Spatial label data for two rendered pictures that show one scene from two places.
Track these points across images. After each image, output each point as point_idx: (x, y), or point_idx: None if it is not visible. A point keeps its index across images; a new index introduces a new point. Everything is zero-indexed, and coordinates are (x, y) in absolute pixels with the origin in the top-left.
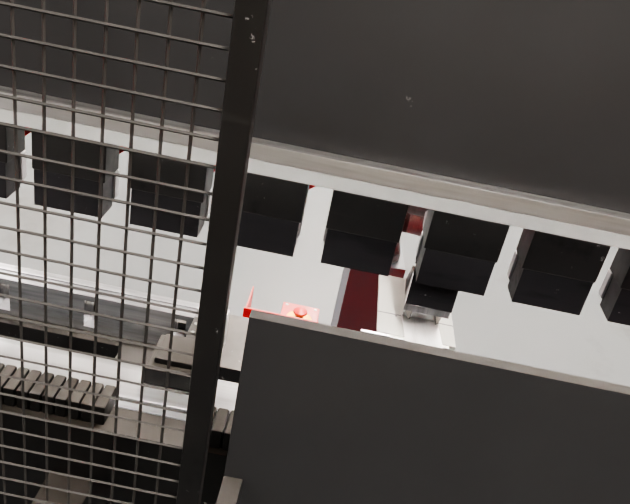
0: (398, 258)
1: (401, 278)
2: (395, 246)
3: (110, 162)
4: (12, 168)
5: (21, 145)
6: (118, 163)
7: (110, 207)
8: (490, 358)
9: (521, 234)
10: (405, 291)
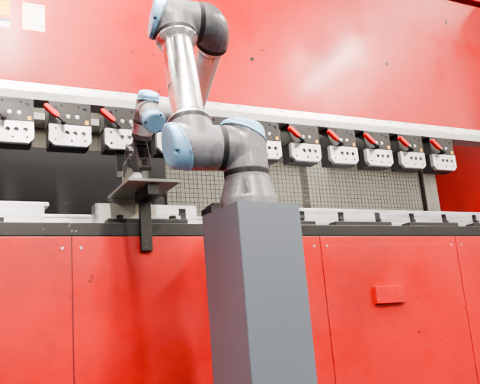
0: (219, 208)
1: (163, 179)
2: (151, 140)
3: (283, 138)
4: (324, 154)
5: (326, 142)
6: (289, 139)
7: (289, 161)
8: (94, 151)
9: (90, 116)
10: (149, 175)
